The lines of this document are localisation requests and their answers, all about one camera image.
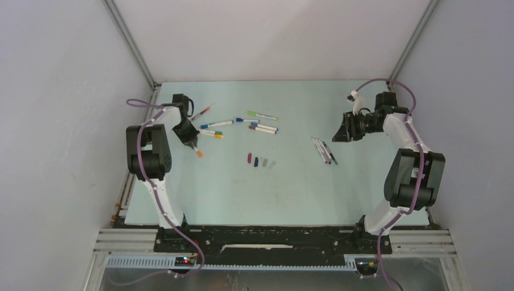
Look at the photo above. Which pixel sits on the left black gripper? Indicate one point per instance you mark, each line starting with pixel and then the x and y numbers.
pixel 190 137

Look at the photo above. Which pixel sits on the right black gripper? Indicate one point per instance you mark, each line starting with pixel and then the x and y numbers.
pixel 350 133

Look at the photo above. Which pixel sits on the green capped marker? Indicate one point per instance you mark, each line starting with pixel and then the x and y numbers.
pixel 209 132

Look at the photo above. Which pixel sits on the dark green thin pen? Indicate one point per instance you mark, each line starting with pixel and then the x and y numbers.
pixel 330 153

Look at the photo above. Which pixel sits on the yellow capped marker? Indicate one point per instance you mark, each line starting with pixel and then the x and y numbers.
pixel 219 136

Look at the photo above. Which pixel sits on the orange capped marker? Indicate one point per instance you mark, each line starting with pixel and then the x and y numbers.
pixel 198 152

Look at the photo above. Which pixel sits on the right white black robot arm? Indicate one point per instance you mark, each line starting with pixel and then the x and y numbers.
pixel 415 175

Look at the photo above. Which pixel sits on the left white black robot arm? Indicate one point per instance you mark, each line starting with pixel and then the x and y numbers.
pixel 149 156

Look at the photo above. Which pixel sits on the red orange thin pen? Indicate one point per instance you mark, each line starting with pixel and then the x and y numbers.
pixel 200 113

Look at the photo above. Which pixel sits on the light green marker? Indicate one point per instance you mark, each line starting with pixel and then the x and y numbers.
pixel 251 113

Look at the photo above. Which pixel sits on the brown capped marker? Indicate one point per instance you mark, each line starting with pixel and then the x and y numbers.
pixel 260 129

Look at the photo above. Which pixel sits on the blue marker beside brown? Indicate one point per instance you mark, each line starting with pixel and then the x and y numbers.
pixel 255 124

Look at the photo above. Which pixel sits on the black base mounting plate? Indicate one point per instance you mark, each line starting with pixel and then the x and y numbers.
pixel 276 246

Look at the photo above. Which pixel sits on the left controller board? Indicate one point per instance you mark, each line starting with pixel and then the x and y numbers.
pixel 184 261

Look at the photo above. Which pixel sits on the controller board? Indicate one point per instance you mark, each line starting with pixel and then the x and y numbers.
pixel 367 269
pixel 184 261

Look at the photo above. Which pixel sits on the right controller board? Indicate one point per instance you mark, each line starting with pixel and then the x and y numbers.
pixel 367 269

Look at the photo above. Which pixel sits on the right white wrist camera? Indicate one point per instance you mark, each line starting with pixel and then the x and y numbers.
pixel 357 101

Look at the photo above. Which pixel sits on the left aluminium frame rail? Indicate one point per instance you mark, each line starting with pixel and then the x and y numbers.
pixel 123 29

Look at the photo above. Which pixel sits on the aluminium frame rail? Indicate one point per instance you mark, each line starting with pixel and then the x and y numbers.
pixel 414 38
pixel 123 29

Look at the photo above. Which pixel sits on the right aluminium frame rail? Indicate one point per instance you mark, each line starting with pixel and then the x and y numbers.
pixel 414 38

